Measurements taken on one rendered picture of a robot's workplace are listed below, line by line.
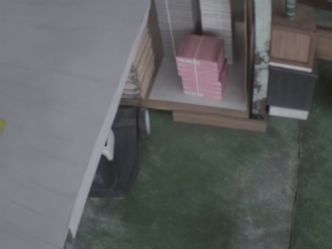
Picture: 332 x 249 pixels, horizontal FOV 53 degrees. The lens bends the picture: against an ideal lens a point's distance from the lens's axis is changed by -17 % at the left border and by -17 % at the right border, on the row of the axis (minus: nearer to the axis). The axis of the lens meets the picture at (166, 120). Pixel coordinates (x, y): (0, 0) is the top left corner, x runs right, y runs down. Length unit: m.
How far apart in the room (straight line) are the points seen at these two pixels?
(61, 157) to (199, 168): 2.01
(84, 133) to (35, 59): 0.23
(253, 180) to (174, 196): 0.53
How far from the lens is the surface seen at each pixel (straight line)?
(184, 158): 2.63
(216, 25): 2.77
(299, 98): 2.69
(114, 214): 2.52
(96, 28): 0.83
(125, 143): 2.55
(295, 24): 2.26
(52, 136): 0.65
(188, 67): 2.61
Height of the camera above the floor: 2.25
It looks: 53 degrees down
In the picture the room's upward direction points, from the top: 11 degrees counter-clockwise
